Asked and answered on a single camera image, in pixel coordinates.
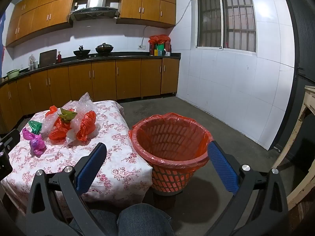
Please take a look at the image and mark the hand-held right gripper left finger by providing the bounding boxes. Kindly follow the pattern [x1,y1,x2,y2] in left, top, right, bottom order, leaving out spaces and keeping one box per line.
[26,142,107,236]

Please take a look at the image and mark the green basin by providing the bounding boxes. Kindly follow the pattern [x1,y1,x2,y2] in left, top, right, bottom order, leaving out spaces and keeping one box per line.
[6,69,20,80]

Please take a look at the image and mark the dark door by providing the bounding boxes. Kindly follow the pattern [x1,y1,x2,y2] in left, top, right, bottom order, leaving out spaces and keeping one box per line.
[273,0,315,153]

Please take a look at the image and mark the glass jar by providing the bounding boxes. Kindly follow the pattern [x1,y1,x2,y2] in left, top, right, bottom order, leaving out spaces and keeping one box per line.
[28,54,38,71]

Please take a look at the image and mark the orange plastic bag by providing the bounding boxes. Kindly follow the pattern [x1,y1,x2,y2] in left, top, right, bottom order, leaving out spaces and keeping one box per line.
[48,117,72,144]
[77,111,97,142]
[45,106,58,118]

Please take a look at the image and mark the barred window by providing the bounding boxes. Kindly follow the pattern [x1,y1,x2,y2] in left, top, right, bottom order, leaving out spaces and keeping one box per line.
[191,0,257,53]

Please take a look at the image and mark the person's leg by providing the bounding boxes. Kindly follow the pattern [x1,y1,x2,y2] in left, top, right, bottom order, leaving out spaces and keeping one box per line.
[70,209,119,236]
[118,204,173,236]

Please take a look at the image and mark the white socket cable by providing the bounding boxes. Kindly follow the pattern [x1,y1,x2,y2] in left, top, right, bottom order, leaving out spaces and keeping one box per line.
[141,25,151,46]

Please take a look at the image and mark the person's right leg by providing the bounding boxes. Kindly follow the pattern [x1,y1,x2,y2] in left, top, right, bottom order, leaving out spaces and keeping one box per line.
[118,204,173,236]

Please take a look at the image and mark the wooden cabinets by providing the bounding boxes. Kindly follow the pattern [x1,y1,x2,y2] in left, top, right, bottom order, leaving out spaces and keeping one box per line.
[0,57,180,133]
[5,0,177,47]

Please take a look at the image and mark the green plastic bag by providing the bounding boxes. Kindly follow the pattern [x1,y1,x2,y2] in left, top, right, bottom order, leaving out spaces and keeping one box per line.
[28,120,43,135]

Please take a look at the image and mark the white window cable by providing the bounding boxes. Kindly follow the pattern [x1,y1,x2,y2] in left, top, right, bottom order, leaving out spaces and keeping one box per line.
[175,0,197,26]

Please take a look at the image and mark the purple plastic bag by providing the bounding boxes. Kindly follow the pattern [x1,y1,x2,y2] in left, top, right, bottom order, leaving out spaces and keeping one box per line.
[23,128,37,141]
[30,139,47,155]

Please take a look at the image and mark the bubble wrap sheet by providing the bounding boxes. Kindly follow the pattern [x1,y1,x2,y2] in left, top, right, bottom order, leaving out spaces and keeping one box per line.
[71,92,96,131]

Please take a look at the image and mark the green leafy wrapper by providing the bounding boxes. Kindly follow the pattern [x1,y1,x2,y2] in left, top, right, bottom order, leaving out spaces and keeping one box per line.
[60,108,77,122]

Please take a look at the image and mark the pink and blue cloth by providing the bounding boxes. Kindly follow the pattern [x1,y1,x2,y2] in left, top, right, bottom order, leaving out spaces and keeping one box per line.
[0,12,6,62]

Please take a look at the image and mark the dark cutting board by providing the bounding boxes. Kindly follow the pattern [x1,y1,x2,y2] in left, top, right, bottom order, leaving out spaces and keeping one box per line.
[39,49,57,67]

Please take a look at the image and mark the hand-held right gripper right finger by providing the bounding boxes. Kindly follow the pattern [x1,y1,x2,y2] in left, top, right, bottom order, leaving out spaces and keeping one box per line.
[207,141,288,236]

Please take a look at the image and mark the black wok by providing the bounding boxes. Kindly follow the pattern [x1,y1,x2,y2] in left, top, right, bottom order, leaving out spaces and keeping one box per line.
[73,45,91,57]

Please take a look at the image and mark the black pot with lid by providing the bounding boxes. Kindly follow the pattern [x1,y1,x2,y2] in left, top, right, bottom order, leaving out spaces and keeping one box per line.
[95,43,114,54]

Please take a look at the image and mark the orange plastic basket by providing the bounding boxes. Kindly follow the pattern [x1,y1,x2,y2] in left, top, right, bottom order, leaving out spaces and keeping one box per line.
[130,114,213,195]

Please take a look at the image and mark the wooden lower cabinets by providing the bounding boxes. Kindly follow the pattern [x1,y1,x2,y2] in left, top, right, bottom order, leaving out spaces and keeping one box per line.
[0,57,180,133]

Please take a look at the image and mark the cream wooden table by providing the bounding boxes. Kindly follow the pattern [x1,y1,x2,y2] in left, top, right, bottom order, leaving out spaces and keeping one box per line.
[272,86,315,211]

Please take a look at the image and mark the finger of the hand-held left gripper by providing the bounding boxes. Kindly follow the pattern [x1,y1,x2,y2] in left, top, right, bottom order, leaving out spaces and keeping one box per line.
[0,129,20,150]

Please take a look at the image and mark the wooden upper cabinets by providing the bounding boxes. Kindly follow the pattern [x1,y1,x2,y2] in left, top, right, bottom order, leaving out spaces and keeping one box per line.
[5,0,177,47]

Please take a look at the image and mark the floral tablecloth table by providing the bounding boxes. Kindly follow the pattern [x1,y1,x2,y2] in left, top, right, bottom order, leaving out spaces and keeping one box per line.
[1,100,153,217]

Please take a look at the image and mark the person's left leg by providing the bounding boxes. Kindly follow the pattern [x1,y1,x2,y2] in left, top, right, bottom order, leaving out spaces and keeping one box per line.
[70,209,119,236]

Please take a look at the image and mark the steel range hood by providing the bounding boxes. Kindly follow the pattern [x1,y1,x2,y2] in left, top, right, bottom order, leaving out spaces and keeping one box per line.
[69,0,120,21]

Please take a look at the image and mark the red plastic bag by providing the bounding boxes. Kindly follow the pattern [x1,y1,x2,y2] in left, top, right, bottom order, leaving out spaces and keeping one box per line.
[149,35,171,45]

